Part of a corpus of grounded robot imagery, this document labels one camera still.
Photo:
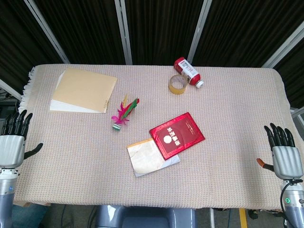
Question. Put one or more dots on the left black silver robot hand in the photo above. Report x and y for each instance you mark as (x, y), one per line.
(12, 149)

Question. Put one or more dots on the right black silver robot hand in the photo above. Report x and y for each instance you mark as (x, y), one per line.
(286, 161)

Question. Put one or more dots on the colourful feather shuttlecock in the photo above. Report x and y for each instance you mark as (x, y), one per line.
(124, 111)

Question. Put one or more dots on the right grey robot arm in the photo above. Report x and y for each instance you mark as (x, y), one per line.
(294, 211)

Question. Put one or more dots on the beige woven tablecloth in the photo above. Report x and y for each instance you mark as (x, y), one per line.
(225, 142)

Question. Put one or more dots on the white paper sheets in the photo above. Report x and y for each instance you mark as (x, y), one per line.
(59, 107)

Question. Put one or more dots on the black pleated curtain panel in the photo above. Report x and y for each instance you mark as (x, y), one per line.
(19, 45)
(293, 80)
(83, 31)
(242, 31)
(161, 28)

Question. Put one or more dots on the tan kraft spiral notebook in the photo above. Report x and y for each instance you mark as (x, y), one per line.
(83, 90)

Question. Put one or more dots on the red foil certificate book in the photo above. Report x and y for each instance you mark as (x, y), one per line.
(178, 134)

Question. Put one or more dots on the clear yellowish tape roll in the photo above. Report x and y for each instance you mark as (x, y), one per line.
(177, 89)

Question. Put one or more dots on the red bottle white cap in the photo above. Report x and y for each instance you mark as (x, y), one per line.
(190, 72)

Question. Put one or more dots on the cream cover notepad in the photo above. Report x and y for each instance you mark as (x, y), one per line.
(145, 159)

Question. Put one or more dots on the grey robot torso base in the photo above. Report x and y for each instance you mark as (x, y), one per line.
(142, 217)

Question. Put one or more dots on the grey metal partition post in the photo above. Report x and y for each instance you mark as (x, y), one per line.
(9, 89)
(200, 31)
(124, 31)
(282, 48)
(48, 33)

